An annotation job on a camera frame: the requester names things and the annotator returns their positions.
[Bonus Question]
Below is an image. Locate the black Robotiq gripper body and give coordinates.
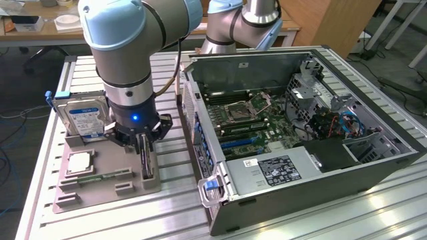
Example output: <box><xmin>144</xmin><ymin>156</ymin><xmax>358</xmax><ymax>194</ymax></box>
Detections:
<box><xmin>108</xmin><ymin>97</ymin><xmax>162</xmax><ymax>138</ymax></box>

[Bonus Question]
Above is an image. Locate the black graphics card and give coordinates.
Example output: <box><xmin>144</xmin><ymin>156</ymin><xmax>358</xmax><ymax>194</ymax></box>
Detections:
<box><xmin>138</xmin><ymin>133</ymin><xmax>158</xmax><ymax>180</ymax></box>

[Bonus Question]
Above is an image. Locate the hard disk with blue caddy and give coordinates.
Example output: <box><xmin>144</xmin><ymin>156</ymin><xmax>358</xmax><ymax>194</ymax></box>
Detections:
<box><xmin>44</xmin><ymin>87</ymin><xmax>112</xmax><ymax>143</ymax></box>

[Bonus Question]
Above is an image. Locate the silver CPU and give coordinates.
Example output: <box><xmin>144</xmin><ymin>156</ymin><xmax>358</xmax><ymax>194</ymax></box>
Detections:
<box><xmin>65</xmin><ymin>152</ymin><xmax>93</xmax><ymax>175</ymax></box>

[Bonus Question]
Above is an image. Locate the green RAM stick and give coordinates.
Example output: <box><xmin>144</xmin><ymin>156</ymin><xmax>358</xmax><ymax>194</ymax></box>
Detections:
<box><xmin>76</xmin><ymin>171</ymin><xmax>131</xmax><ymax>183</ymax></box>

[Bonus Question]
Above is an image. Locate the black RAM slot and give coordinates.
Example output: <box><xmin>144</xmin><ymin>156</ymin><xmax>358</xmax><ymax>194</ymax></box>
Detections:
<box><xmin>204</xmin><ymin>90</ymin><xmax>251</xmax><ymax>100</ymax></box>
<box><xmin>207</xmin><ymin>96</ymin><xmax>254</xmax><ymax>106</ymax></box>

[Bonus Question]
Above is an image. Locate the blue expansion slot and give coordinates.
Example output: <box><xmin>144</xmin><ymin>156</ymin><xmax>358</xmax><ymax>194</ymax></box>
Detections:
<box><xmin>219</xmin><ymin>136</ymin><xmax>256</xmax><ymax>150</ymax></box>

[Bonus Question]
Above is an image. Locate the CPU socket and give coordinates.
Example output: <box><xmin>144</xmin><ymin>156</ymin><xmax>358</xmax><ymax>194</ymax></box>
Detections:
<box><xmin>223</xmin><ymin>101</ymin><xmax>260</xmax><ymax>124</ymax></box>

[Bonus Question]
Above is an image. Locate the grey parts rack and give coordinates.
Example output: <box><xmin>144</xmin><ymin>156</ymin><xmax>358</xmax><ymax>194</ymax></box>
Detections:
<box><xmin>52</xmin><ymin>109</ymin><xmax>164</xmax><ymax>215</ymax></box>

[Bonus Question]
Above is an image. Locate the installed RAM stick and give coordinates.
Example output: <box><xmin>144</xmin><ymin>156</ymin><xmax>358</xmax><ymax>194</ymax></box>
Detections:
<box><xmin>218</xmin><ymin>119</ymin><xmax>270</xmax><ymax>136</ymax></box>

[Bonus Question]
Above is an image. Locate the metal socket cover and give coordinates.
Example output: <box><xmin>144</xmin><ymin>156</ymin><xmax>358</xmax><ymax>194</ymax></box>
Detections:
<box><xmin>247</xmin><ymin>90</ymin><xmax>274</xmax><ymax>111</ymax></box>

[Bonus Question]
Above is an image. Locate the grey power supply unit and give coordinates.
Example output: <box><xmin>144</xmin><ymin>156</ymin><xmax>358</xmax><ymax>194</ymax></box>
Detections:
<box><xmin>226</xmin><ymin>146</ymin><xmax>323</xmax><ymax>197</ymax></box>

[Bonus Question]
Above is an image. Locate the green motherboard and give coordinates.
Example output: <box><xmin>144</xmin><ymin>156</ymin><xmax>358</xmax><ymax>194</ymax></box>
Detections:
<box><xmin>199</xmin><ymin>83</ymin><xmax>314</xmax><ymax>161</ymax></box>

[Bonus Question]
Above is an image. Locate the black chair base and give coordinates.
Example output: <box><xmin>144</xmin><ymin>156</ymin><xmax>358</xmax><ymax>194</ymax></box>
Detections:
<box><xmin>19</xmin><ymin>44</ymin><xmax>97</xmax><ymax>74</ymax></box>

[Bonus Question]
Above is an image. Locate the metal drive cage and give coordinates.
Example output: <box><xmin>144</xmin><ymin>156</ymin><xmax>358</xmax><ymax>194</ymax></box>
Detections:
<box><xmin>284</xmin><ymin>58</ymin><xmax>356</xmax><ymax>120</ymax></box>

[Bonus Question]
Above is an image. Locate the white round holder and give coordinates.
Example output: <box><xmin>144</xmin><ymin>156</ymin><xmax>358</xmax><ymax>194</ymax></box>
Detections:
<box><xmin>53</xmin><ymin>14</ymin><xmax>85</xmax><ymax>34</ymax></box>

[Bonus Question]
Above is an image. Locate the wooden desk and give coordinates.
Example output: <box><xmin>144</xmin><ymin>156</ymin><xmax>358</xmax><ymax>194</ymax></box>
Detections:
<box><xmin>0</xmin><ymin>0</ymin><xmax>302</xmax><ymax>55</ymax></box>

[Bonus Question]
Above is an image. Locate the white box with black lid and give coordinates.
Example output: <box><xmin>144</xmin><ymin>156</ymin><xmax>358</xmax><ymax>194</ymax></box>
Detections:
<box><xmin>9</xmin><ymin>15</ymin><xmax>45</xmax><ymax>33</ymax></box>

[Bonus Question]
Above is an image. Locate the open black PC case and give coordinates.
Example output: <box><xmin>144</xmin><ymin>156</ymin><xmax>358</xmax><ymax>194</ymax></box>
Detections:
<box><xmin>174</xmin><ymin>48</ymin><xmax>427</xmax><ymax>237</ymax></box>

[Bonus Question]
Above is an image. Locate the metal disk bay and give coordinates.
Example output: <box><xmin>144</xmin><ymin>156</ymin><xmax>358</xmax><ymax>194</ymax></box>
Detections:
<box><xmin>342</xmin><ymin>129</ymin><xmax>403</xmax><ymax>166</ymax></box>

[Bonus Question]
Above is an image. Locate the wooden cabinet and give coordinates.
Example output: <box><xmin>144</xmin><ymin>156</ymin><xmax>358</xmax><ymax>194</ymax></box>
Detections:
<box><xmin>283</xmin><ymin>0</ymin><xmax>383</xmax><ymax>59</ymax></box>

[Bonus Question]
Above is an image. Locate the black stand base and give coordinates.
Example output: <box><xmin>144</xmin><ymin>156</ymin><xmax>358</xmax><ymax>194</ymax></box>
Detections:
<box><xmin>376</xmin><ymin>74</ymin><xmax>427</xmax><ymax>92</ymax></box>

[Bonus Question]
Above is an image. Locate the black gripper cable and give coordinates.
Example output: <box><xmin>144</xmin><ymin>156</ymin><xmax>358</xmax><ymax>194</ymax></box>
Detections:
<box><xmin>154</xmin><ymin>36</ymin><xmax>183</xmax><ymax>97</ymax></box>

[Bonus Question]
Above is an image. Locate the white floor cable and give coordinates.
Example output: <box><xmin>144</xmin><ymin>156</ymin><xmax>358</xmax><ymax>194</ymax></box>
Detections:
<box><xmin>0</xmin><ymin>104</ymin><xmax>52</xmax><ymax>120</ymax></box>

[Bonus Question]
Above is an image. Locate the blue floor cable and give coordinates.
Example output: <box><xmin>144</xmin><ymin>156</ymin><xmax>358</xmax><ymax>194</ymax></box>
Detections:
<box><xmin>0</xmin><ymin>117</ymin><xmax>28</xmax><ymax>216</ymax></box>

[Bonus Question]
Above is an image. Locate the red wire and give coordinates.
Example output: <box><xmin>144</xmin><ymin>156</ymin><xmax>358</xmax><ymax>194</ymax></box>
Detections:
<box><xmin>324</xmin><ymin>112</ymin><xmax>346</xmax><ymax>139</ymax></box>

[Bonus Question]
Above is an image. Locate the blue wire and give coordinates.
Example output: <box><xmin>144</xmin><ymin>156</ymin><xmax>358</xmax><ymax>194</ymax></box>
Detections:
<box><xmin>338</xmin><ymin>111</ymin><xmax>367</xmax><ymax>138</ymax></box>

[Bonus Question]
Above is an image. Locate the white table frame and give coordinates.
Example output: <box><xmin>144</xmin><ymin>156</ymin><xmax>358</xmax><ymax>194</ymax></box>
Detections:
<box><xmin>364</xmin><ymin>0</ymin><xmax>427</xmax><ymax>69</ymax></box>

